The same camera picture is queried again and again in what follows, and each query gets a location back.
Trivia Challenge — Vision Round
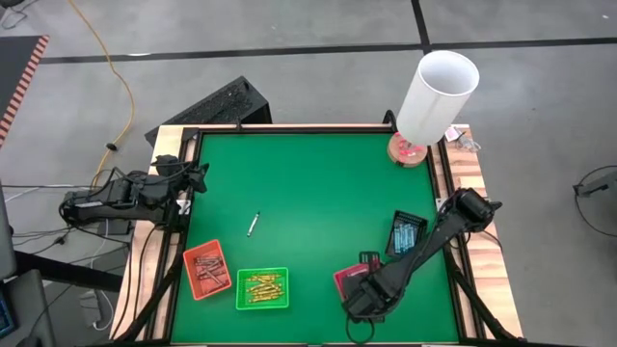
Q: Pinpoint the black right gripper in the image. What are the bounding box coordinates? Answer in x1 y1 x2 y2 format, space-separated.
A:
340 250 404 323

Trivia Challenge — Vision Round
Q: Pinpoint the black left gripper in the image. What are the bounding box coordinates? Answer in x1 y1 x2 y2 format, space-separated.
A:
149 153 211 198

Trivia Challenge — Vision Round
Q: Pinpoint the black plastic basket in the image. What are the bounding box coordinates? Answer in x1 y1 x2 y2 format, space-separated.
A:
385 209 430 264

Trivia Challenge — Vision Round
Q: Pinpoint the orange plastic basket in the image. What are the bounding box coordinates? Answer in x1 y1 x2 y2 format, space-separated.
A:
182 239 233 302

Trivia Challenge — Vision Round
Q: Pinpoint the green plastic basket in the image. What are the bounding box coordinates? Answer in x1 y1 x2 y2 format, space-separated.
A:
235 267 290 311

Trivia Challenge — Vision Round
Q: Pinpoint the red plastic basket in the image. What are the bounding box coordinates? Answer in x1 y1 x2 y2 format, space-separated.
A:
333 262 372 303

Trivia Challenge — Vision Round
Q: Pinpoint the green table mat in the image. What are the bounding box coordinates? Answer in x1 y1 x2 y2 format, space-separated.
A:
171 130 460 343

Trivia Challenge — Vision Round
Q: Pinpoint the black power brick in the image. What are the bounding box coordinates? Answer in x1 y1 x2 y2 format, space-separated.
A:
98 220 134 237

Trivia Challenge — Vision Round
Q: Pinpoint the pink white packet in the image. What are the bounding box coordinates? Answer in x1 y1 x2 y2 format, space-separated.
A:
443 124 468 143

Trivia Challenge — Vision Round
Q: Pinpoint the black floor beam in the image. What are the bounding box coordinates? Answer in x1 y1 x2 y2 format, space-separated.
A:
13 250 124 294

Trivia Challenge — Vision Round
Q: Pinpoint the white lampshade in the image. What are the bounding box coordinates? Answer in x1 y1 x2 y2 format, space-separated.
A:
395 49 481 147

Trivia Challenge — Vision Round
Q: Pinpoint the black orange striped mat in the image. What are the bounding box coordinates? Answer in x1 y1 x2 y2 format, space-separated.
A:
0 34 51 146

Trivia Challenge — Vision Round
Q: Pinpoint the yellow floor cable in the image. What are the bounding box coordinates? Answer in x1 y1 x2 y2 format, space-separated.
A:
68 0 136 188

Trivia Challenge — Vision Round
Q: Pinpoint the clear plastic cable bundle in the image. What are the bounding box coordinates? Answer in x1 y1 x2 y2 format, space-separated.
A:
457 133 483 154

